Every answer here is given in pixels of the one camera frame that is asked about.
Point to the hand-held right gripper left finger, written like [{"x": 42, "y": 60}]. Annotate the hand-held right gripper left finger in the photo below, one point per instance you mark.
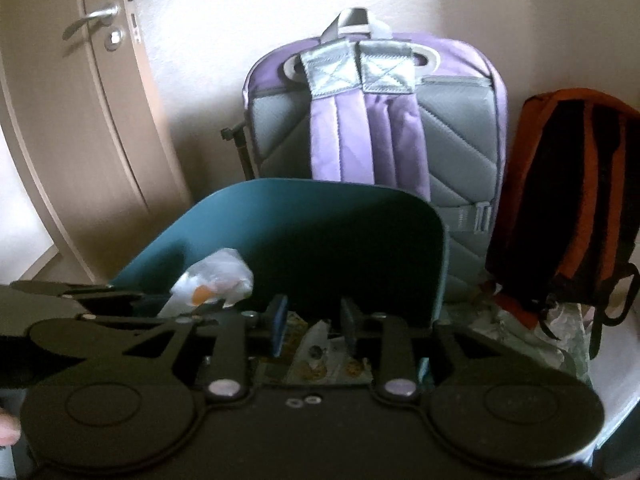
[{"x": 278, "y": 322}]

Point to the clear plastic bag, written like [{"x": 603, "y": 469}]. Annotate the clear plastic bag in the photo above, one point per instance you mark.
[{"x": 220, "y": 275}]

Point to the purple grey backpack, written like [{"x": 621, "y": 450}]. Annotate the purple grey backpack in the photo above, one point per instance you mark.
[{"x": 450, "y": 135}]

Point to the teal white zigzag quilt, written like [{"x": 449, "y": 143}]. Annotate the teal white zigzag quilt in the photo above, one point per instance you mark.
[{"x": 505, "y": 332}]

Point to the orange black backpack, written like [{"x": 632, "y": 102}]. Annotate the orange black backpack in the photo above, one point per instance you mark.
[{"x": 550, "y": 185}]

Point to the patterned paper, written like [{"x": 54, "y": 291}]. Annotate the patterned paper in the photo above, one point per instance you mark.
[{"x": 320, "y": 357}]

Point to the beige wooden door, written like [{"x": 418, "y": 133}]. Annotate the beige wooden door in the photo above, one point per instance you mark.
[{"x": 50, "y": 110}]

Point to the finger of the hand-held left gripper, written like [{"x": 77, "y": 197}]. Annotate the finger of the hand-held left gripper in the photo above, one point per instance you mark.
[
  {"x": 75, "y": 329},
  {"x": 110, "y": 300}
]

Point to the teal plastic trash bin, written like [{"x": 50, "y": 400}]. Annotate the teal plastic trash bin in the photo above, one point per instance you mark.
[{"x": 300, "y": 230}]

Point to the person's left hand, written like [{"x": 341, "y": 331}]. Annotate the person's left hand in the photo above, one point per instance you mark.
[{"x": 7, "y": 427}]

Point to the metal door lock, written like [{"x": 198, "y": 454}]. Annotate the metal door lock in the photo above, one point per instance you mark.
[{"x": 115, "y": 38}]

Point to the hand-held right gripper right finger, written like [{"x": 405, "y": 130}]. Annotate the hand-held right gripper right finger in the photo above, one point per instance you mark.
[{"x": 348, "y": 325}]

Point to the black tripod stand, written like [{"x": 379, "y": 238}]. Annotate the black tripod stand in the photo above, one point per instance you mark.
[{"x": 239, "y": 141}]

